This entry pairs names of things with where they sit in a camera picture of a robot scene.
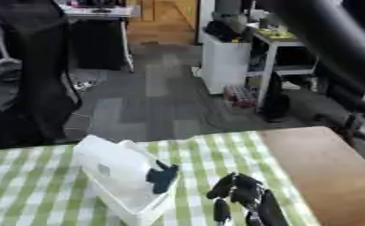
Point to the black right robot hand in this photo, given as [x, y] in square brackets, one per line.
[246, 188]

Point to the black blocky object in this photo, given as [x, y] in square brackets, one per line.
[162, 176]

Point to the red bottle pack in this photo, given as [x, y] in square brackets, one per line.
[240, 95]

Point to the black floor bag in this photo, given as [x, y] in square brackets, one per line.
[276, 100]

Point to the black tripod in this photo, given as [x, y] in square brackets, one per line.
[351, 125]

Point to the white cabinet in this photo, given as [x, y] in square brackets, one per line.
[224, 64]

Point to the white shelf table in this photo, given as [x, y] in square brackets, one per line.
[273, 58]

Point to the thick black pole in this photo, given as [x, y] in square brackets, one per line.
[334, 38]

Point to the white power strip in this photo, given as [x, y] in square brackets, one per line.
[82, 85]

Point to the white desk with black panel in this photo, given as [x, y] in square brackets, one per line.
[99, 38]

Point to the black office chair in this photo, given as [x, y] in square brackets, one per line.
[36, 73]

